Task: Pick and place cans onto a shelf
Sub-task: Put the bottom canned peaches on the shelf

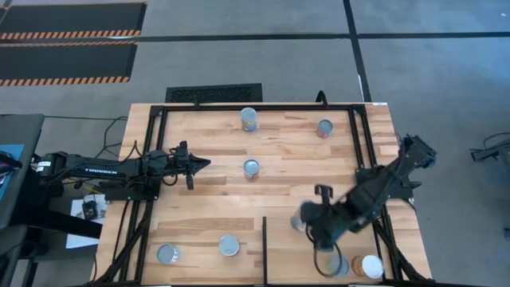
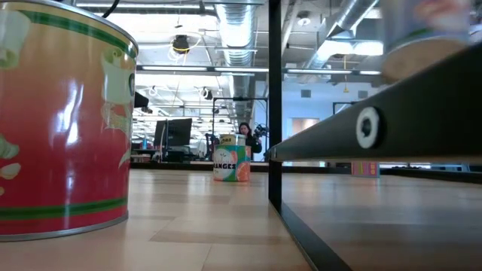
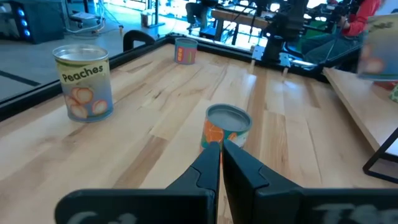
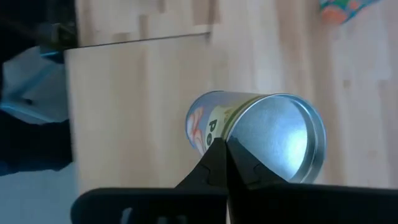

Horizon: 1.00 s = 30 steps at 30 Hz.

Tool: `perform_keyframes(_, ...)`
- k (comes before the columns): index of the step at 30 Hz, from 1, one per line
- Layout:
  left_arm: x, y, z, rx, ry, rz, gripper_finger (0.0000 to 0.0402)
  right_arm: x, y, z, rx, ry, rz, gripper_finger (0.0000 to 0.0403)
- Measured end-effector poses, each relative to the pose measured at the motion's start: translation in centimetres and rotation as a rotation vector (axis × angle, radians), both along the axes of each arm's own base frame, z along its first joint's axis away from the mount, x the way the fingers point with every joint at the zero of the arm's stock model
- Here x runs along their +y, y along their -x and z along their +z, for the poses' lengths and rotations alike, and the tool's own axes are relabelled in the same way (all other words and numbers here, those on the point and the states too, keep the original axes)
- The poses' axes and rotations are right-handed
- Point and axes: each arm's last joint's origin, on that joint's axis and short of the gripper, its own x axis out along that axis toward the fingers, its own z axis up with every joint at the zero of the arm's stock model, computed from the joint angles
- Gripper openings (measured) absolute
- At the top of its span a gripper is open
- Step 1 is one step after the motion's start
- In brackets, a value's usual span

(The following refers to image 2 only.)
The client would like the teal oranges can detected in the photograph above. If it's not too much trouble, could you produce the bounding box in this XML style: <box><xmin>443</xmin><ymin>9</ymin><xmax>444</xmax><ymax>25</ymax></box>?
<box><xmin>212</xmin><ymin>145</ymin><xmax>252</xmax><ymax>183</ymax></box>

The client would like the pink can with teal rim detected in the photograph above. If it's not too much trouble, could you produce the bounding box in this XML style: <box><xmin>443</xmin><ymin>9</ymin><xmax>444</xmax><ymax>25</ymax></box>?
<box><xmin>350</xmin><ymin>161</ymin><xmax>380</xmax><ymax>178</ymax></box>

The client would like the red can with green stripes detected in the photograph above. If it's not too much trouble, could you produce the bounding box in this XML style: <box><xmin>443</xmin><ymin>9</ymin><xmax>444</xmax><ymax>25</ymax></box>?
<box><xmin>0</xmin><ymin>0</ymin><xmax>139</xmax><ymax>242</ymax></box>

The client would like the blue grey can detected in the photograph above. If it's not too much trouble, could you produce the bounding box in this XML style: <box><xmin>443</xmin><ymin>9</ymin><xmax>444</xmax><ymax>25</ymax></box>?
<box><xmin>380</xmin><ymin>0</ymin><xmax>471</xmax><ymax>82</ymax></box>

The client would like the white round shelf fastener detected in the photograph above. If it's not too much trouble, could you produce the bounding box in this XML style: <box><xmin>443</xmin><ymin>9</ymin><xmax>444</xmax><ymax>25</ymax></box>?
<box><xmin>355</xmin><ymin>106</ymin><xmax>381</xmax><ymax>150</ymax></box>

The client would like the person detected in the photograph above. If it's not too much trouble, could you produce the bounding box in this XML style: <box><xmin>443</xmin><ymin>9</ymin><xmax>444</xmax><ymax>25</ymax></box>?
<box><xmin>237</xmin><ymin>121</ymin><xmax>263</xmax><ymax>154</ymax></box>

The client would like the black computer monitor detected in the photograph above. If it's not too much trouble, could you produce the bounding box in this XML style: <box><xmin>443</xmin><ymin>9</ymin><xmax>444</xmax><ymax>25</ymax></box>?
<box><xmin>153</xmin><ymin>117</ymin><xmax>194</xmax><ymax>148</ymax></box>

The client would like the long ceiling light strip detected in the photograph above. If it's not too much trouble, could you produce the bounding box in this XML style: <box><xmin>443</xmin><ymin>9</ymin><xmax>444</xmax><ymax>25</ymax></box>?
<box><xmin>137</xmin><ymin>64</ymin><xmax>270</xmax><ymax>75</ymax></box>
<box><xmin>284</xmin><ymin>67</ymin><xmax>383</xmax><ymax>76</ymax></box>

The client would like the black metal stand frame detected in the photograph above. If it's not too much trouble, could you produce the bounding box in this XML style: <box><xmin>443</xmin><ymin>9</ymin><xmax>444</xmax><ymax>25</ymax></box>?
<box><xmin>212</xmin><ymin>96</ymin><xmax>269</xmax><ymax>163</ymax></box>

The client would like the black table frame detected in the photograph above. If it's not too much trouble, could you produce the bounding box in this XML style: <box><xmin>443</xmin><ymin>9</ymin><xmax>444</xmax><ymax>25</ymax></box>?
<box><xmin>130</xmin><ymin>160</ymin><xmax>482</xmax><ymax>185</ymax></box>

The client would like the silver ceiling air duct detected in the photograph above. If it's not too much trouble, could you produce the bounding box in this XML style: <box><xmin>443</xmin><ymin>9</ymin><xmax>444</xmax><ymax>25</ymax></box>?
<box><xmin>214</xmin><ymin>0</ymin><xmax>261</xmax><ymax>125</ymax></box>
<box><xmin>304</xmin><ymin>0</ymin><xmax>380</xmax><ymax>69</ymax></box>

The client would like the black ceiling camera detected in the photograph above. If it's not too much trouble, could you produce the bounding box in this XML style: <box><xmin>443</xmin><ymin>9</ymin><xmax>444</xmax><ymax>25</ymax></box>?
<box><xmin>172</xmin><ymin>34</ymin><xmax>191</xmax><ymax>54</ymax></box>

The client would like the black frame wooden shelf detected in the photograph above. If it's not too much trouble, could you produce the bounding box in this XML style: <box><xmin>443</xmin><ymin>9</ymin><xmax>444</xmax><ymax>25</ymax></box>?
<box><xmin>263</xmin><ymin>0</ymin><xmax>482</xmax><ymax>271</ymax></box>

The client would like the black cable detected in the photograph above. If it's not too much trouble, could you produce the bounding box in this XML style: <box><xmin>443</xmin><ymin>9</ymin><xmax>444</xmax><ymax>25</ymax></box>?
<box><xmin>100</xmin><ymin>0</ymin><xmax>121</xmax><ymax>19</ymax></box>

